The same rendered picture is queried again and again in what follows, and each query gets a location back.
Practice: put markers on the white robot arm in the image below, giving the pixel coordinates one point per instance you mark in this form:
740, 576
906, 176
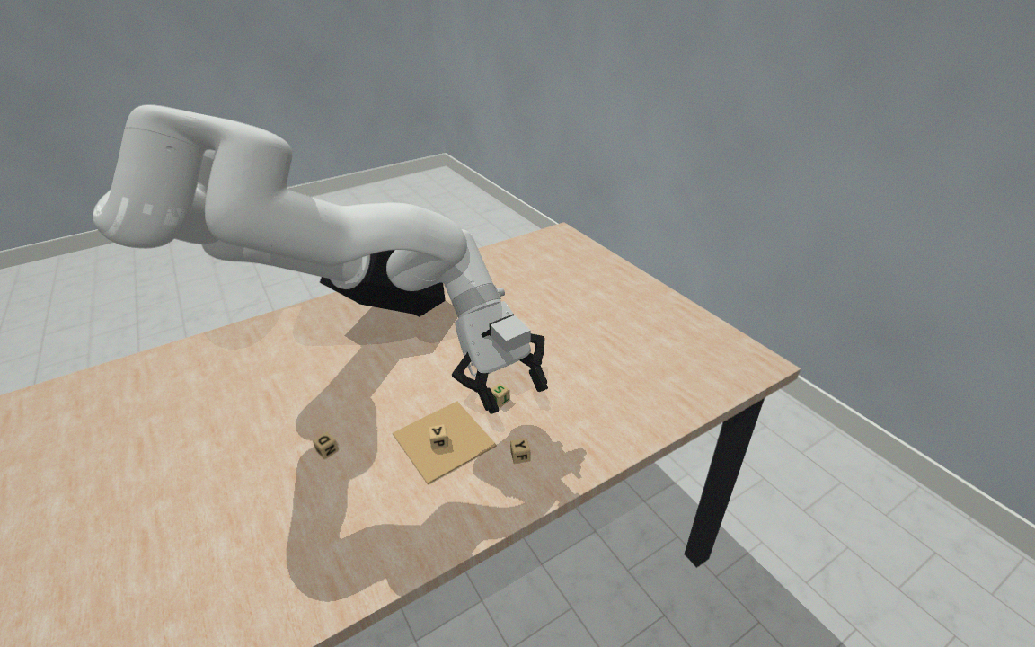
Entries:
250, 209

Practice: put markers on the tan letter block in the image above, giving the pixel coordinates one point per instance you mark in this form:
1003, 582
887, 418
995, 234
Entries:
501, 394
325, 445
438, 436
520, 450

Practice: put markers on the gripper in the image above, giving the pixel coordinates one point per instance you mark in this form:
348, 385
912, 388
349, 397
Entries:
486, 354

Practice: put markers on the tan square mat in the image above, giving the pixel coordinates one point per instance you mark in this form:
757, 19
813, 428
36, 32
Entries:
466, 441

